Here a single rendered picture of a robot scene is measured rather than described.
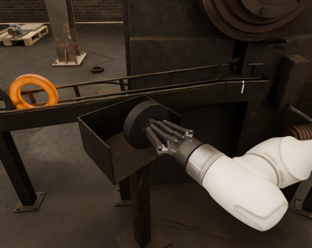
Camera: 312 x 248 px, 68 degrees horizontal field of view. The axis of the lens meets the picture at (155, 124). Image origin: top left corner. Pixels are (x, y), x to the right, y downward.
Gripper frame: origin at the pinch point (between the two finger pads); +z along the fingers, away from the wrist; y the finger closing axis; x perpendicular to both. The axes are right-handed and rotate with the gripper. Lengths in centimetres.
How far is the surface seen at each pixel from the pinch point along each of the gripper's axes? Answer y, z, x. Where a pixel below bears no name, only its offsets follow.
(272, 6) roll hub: 48, -5, 29
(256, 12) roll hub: 43, -2, 27
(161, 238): 8, -3, -72
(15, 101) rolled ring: -26, 57, -10
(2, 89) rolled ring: -29, 61, -5
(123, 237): -7, 9, -72
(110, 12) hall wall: 306, 564, -73
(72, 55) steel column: 83, 286, -75
